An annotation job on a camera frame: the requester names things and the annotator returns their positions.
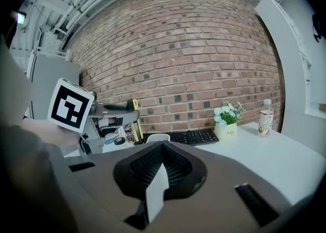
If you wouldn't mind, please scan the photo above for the clear drink bottle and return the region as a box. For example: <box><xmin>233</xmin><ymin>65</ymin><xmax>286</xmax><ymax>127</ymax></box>
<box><xmin>258</xmin><ymin>99</ymin><xmax>275</xmax><ymax>138</ymax></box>

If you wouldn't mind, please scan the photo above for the white shelf unit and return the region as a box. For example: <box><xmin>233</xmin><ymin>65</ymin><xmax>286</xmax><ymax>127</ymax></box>
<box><xmin>254</xmin><ymin>0</ymin><xmax>326</xmax><ymax>156</ymax></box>

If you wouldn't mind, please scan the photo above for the grey partition panel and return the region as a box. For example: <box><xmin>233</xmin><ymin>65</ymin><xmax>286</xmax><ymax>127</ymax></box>
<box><xmin>27</xmin><ymin>49</ymin><xmax>82</xmax><ymax>121</ymax></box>

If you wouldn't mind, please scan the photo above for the black wall-mounted device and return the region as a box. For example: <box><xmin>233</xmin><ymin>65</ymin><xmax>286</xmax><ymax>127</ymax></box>
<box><xmin>312</xmin><ymin>12</ymin><xmax>326</xmax><ymax>43</ymax></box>

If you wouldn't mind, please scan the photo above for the black keyboard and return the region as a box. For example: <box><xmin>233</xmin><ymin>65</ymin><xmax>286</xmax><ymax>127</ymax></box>
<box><xmin>142</xmin><ymin>129</ymin><xmax>220</xmax><ymax>146</ymax></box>

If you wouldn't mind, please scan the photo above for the person's left forearm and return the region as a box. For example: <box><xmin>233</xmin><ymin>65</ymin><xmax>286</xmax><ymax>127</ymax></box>
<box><xmin>21</xmin><ymin>118</ymin><xmax>80</xmax><ymax>157</ymax></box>

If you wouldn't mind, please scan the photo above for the person's grey clothing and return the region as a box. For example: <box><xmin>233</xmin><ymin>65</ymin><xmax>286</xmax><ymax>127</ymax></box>
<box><xmin>0</xmin><ymin>35</ymin><xmax>85</xmax><ymax>233</ymax></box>

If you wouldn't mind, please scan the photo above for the white rounded object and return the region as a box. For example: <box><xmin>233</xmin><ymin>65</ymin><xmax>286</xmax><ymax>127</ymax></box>
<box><xmin>147</xmin><ymin>133</ymin><xmax>171</xmax><ymax>143</ymax></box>

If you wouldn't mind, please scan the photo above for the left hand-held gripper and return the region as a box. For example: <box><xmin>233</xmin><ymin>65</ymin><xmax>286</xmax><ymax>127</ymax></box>
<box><xmin>47</xmin><ymin>77</ymin><xmax>141</xmax><ymax>155</ymax></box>

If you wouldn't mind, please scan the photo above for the patterned box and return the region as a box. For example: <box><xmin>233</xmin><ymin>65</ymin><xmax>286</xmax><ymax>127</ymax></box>
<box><xmin>118</xmin><ymin>124</ymin><xmax>136</xmax><ymax>143</ymax></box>

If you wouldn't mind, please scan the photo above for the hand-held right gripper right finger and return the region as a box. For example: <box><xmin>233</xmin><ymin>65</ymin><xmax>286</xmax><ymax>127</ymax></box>
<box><xmin>162</xmin><ymin>141</ymin><xmax>208</xmax><ymax>200</ymax></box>

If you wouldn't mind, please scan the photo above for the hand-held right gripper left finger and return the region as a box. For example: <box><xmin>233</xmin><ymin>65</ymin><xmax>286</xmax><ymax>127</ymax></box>
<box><xmin>113</xmin><ymin>141</ymin><xmax>164</xmax><ymax>200</ymax></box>

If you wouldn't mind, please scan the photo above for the cream pot with flowers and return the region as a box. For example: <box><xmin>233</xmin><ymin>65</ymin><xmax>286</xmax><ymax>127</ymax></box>
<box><xmin>213</xmin><ymin>101</ymin><xmax>246</xmax><ymax>141</ymax></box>

